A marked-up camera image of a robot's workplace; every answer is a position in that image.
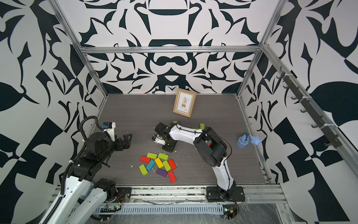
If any left circuit board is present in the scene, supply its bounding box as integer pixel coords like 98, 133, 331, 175
100, 205, 122, 213

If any white cable duct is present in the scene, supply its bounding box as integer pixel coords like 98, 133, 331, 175
95, 204, 224, 215

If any red block centre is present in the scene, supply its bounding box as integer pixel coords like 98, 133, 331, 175
168, 159, 177, 170

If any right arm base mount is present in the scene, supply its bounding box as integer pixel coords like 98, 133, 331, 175
206, 185, 246, 202

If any teal block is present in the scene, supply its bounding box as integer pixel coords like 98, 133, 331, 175
146, 160, 155, 171

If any red block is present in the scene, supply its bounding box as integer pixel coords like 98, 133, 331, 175
168, 159, 177, 170
167, 171, 177, 183
140, 156, 151, 163

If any purple block lower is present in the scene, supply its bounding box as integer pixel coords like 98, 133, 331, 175
156, 169, 168, 177

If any right circuit board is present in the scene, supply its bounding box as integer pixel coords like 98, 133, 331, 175
223, 208, 238, 220

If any blue cloth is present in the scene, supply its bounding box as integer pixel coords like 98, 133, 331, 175
236, 133, 262, 148

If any circuit board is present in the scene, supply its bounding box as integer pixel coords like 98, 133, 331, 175
223, 208, 238, 220
100, 205, 122, 213

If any wooden picture frame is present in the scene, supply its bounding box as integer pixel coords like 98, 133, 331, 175
173, 89, 197, 118

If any yellow block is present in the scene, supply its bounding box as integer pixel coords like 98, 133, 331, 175
154, 158, 164, 169

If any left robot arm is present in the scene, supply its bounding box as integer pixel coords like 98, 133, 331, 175
40, 132, 132, 224

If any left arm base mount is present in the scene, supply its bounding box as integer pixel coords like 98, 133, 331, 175
106, 187, 132, 203

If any red block bottom left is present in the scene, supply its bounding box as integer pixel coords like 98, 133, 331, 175
167, 171, 177, 183

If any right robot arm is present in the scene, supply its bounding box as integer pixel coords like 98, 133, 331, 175
152, 122, 236, 199

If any black wall hook rail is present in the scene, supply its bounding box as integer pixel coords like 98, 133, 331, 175
279, 71, 343, 148

